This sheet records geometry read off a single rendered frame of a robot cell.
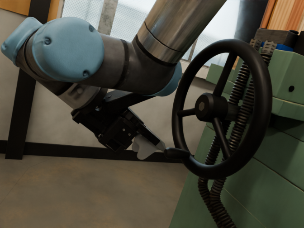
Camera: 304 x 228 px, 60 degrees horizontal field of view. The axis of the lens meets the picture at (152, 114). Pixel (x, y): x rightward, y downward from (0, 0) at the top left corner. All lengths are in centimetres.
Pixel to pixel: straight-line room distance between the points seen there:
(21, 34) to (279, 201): 59
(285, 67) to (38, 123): 157
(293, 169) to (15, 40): 57
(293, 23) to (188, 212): 202
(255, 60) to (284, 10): 197
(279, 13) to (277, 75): 185
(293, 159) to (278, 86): 17
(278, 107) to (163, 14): 30
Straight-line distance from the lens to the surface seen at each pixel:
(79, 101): 46
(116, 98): 48
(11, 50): 44
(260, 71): 47
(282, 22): 244
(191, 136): 233
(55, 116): 185
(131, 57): 37
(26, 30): 43
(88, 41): 33
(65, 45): 32
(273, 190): 67
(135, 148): 58
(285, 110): 56
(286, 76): 57
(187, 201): 91
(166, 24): 35
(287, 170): 65
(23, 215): 144
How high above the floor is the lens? 90
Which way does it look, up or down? 14 degrees down
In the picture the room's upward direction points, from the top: 17 degrees clockwise
